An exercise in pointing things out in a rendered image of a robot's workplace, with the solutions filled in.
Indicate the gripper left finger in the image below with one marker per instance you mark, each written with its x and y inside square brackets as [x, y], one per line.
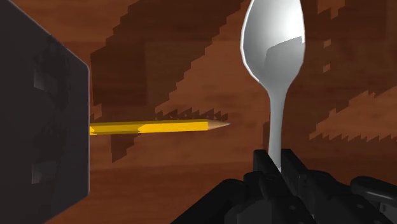
[266, 186]

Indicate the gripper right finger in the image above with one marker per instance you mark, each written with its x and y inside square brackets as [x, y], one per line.
[313, 186]

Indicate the silver metal spoon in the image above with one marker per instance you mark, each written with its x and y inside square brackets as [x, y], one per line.
[273, 46]

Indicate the yellow pencil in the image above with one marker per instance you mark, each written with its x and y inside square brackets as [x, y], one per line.
[155, 127]

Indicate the dark grey box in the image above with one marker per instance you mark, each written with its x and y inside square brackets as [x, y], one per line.
[37, 124]

